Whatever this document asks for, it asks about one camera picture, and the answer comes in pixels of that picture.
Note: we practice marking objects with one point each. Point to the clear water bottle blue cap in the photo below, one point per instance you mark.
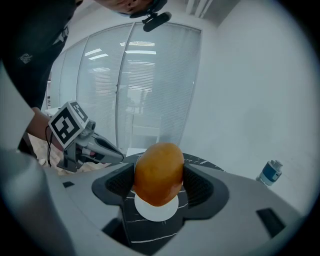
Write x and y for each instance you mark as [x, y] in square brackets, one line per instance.
[270, 173]

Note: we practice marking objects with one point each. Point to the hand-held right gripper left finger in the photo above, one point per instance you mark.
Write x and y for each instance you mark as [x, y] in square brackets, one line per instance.
[82, 197]

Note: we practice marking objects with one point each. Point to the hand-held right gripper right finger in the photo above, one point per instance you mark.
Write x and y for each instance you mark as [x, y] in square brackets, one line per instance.
[237, 212]

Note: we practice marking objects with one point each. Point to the black head-worn camera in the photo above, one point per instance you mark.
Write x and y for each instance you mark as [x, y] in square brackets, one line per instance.
[156, 21]

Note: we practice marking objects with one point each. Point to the orange round fruit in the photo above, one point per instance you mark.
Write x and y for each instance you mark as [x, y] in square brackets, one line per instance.
[158, 175]

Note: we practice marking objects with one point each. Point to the person's head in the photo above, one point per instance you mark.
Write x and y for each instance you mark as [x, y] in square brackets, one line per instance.
[125, 5]

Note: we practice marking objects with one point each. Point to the black marble round table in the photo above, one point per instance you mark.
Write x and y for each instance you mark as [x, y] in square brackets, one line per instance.
[152, 232]

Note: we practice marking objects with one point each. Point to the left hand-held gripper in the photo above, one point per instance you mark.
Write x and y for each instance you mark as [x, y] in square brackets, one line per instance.
[65, 125]

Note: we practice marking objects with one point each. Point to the person's left forearm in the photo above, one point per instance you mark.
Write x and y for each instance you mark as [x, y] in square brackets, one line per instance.
[38, 125]

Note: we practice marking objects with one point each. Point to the glass partition with blinds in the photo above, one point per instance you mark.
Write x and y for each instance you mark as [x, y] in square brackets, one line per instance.
[140, 87]

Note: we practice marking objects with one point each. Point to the white round plate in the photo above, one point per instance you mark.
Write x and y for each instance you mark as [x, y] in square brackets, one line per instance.
[156, 213]

